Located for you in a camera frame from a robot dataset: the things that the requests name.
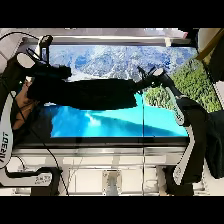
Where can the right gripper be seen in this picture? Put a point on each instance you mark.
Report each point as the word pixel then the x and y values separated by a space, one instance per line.
pixel 148 81

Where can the black garment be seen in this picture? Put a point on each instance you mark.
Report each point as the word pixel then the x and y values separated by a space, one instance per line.
pixel 90 94
pixel 217 61

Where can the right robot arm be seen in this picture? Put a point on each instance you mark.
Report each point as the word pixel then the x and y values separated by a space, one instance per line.
pixel 196 133

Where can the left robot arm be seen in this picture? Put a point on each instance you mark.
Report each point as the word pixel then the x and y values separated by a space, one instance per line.
pixel 7 126

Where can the yellow clothes hanger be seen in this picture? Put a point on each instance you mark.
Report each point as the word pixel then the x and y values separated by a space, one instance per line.
pixel 209 46

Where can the dark teal garment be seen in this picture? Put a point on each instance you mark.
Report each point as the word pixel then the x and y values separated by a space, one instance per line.
pixel 216 146

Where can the dark grey garment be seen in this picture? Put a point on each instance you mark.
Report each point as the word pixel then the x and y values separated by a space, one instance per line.
pixel 35 125

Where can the brown garment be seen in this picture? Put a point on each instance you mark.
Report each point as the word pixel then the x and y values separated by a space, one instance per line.
pixel 24 100

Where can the silver frame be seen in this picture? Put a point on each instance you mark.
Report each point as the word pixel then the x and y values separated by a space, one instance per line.
pixel 111 180

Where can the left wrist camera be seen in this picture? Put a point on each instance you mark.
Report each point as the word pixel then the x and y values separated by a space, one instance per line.
pixel 45 40

